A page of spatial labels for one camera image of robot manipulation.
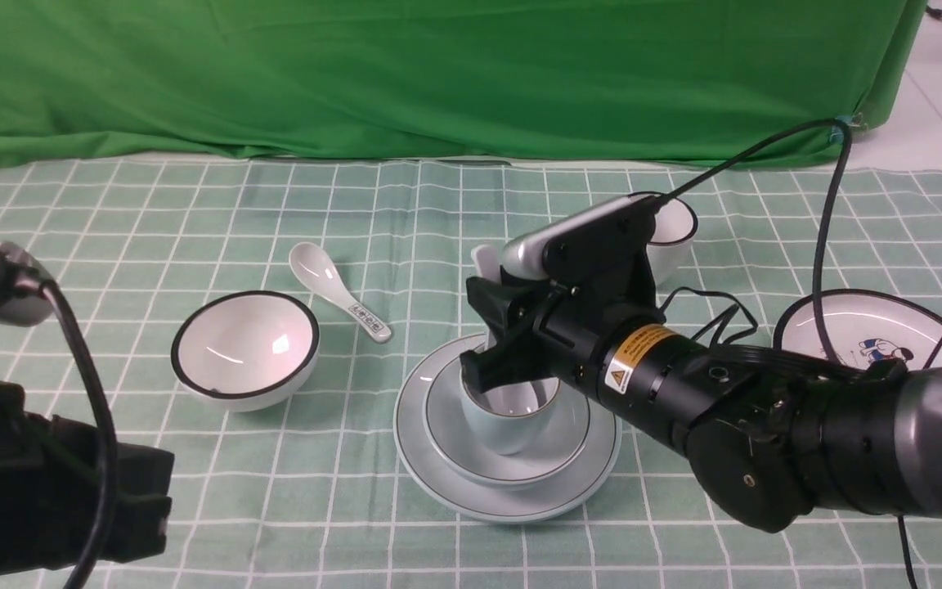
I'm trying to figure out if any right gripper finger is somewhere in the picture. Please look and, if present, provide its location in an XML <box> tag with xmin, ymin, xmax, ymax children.
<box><xmin>459</xmin><ymin>335</ymin><xmax>558</xmax><ymax>392</ymax></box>
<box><xmin>466</xmin><ymin>277</ymin><xmax>533</xmax><ymax>335</ymax></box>

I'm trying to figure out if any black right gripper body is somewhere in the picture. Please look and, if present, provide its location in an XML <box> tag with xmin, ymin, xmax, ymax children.
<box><xmin>491</xmin><ymin>245</ymin><xmax>668</xmax><ymax>385</ymax></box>

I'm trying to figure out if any pale blue cup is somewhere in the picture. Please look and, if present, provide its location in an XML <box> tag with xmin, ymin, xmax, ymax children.
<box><xmin>460</xmin><ymin>378</ymin><xmax>560</xmax><ymax>456</ymax></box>

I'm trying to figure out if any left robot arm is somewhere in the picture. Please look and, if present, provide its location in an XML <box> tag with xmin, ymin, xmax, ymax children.
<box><xmin>0</xmin><ymin>241</ymin><xmax>175</xmax><ymax>588</ymax></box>

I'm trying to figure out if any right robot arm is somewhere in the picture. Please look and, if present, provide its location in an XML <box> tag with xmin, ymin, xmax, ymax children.
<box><xmin>460</xmin><ymin>254</ymin><xmax>942</xmax><ymax>533</ymax></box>

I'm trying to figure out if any white cup black rim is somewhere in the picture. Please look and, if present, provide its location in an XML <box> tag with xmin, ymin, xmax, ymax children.
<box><xmin>617</xmin><ymin>191</ymin><xmax>699</xmax><ymax>290</ymax></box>

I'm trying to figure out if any pale blue bowl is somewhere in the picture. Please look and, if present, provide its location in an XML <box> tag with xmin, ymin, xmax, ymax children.
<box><xmin>424</xmin><ymin>359</ymin><xmax>591</xmax><ymax>486</ymax></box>

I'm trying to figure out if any pale blue plate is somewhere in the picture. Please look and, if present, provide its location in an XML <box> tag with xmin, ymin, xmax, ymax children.
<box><xmin>393</xmin><ymin>335</ymin><xmax>621</xmax><ymax>524</ymax></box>

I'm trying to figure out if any white ceramic spoon with pattern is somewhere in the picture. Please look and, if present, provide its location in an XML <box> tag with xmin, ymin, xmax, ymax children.
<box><xmin>289</xmin><ymin>242</ymin><xmax>393</xmax><ymax>344</ymax></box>

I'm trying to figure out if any green checkered tablecloth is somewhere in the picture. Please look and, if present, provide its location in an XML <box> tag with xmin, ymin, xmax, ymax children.
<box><xmin>0</xmin><ymin>158</ymin><xmax>942</xmax><ymax>588</ymax></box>

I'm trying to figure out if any white bowl black rim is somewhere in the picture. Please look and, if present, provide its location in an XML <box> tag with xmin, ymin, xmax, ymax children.
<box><xmin>169</xmin><ymin>290</ymin><xmax>321</xmax><ymax>411</ymax></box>

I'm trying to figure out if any white plate with cartoon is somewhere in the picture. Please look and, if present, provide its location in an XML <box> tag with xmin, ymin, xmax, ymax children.
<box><xmin>771</xmin><ymin>288</ymin><xmax>942</xmax><ymax>373</ymax></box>

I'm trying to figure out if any green backdrop cloth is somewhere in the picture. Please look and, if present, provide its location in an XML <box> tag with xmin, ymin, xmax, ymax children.
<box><xmin>0</xmin><ymin>1</ymin><xmax>924</xmax><ymax>168</ymax></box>

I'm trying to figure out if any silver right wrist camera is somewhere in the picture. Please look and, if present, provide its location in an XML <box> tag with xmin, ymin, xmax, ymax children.
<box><xmin>500</xmin><ymin>191</ymin><xmax>666</xmax><ymax>285</ymax></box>

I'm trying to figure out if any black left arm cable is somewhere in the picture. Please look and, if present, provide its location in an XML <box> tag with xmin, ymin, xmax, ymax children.
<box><xmin>38</xmin><ymin>278</ymin><xmax>120</xmax><ymax>589</ymax></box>

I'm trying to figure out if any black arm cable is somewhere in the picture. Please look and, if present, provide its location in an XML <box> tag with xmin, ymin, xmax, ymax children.
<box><xmin>38</xmin><ymin>278</ymin><xmax>120</xmax><ymax>589</ymax></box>
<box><xmin>655</xmin><ymin>119</ymin><xmax>942</xmax><ymax>589</ymax></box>

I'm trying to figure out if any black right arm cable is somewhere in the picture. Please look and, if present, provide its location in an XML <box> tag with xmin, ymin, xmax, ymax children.
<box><xmin>655</xmin><ymin>119</ymin><xmax>942</xmax><ymax>589</ymax></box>

